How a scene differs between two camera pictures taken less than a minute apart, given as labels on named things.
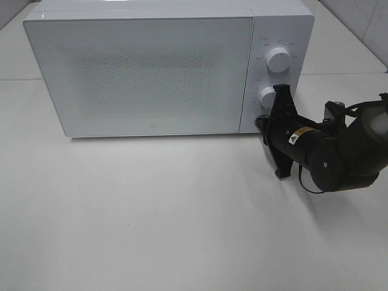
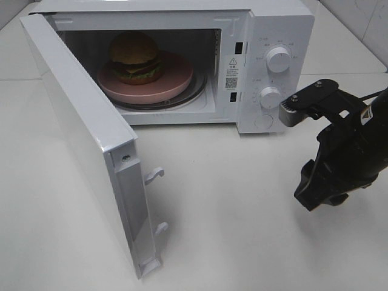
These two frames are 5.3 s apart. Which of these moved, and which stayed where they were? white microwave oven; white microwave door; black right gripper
Moved: black right gripper; white microwave door
Stayed: white microwave oven
